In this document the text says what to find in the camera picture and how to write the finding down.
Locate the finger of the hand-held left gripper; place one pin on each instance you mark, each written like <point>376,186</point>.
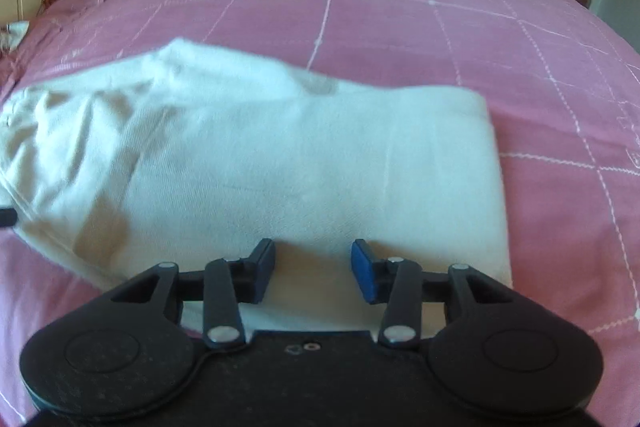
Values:
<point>6,217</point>

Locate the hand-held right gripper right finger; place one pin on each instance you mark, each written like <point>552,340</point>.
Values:
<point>365,272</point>

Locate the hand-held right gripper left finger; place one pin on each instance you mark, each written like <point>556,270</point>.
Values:
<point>262,272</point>

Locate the white pants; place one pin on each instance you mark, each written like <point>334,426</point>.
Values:
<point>280,157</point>

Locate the heart print pillow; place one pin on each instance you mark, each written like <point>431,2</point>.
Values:
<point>12,34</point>

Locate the bed with pink checked sheet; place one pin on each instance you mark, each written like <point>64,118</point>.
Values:
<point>410,7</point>

